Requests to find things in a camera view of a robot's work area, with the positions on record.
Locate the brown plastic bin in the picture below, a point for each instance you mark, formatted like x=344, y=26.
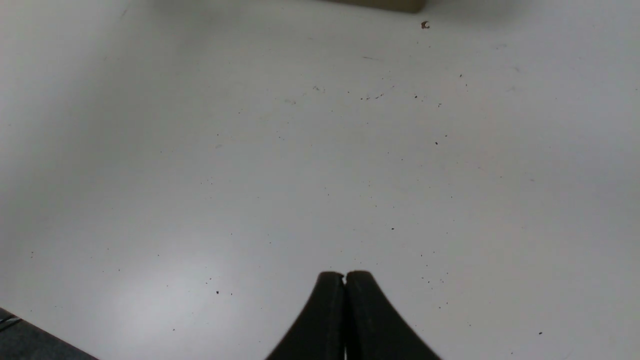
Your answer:
x=401, y=6

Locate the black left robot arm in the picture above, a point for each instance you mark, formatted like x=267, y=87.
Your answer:
x=20, y=340

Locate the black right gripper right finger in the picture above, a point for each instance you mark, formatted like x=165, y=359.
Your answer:
x=374, y=328

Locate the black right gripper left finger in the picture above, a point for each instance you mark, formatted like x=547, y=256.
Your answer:
x=317, y=333

